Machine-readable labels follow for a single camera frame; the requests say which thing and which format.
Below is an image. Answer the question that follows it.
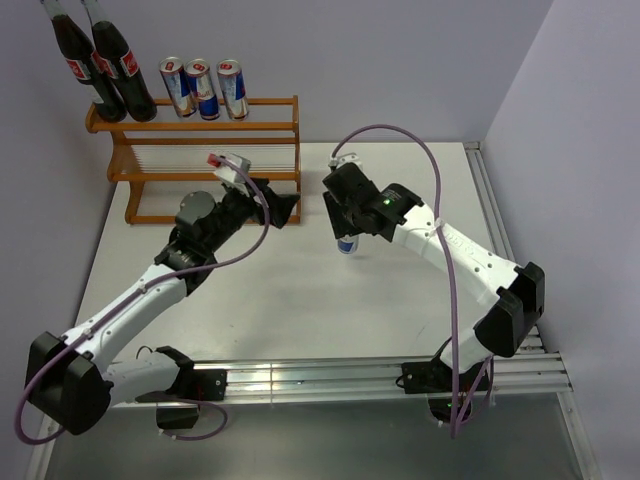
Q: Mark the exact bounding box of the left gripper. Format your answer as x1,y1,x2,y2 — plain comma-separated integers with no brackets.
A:
205,177,299,253

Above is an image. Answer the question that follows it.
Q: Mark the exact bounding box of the energy drink can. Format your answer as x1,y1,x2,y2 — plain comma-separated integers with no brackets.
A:
185,59,220,121
159,57,197,118
216,59,249,120
337,236,359,255

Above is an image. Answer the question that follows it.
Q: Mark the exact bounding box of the cola bottle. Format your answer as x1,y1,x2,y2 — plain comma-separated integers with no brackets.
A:
82,1,157,122
40,0,127,123

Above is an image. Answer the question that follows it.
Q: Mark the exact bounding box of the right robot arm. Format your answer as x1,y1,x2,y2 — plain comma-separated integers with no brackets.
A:
323,163,546,390

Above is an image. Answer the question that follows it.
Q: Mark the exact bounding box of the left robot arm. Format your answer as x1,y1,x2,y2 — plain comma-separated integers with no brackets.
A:
18,178,300,435

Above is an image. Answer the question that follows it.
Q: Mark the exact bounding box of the wooden two-tier shelf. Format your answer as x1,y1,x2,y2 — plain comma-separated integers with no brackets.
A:
85,95,302,225

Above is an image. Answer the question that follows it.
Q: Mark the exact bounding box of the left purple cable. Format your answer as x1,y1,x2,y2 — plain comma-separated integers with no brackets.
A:
12,158,274,446

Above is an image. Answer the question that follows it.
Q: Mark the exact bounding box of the purple cable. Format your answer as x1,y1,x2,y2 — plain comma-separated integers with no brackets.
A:
12,158,274,446
331,124,496,439

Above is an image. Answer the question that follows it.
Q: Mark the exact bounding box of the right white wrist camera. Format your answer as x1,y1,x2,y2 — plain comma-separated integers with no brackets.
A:
328,152,362,171

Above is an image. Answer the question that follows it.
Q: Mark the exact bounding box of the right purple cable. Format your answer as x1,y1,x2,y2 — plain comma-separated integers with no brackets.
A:
331,124,496,439

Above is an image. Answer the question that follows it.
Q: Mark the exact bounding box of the aluminium rail frame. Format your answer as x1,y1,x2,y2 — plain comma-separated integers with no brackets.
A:
34,143,600,479

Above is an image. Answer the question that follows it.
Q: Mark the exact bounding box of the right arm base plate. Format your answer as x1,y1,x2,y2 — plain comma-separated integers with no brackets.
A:
395,359,489,394

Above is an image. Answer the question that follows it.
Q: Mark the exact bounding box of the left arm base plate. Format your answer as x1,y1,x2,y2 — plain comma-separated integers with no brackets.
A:
135,369,227,403

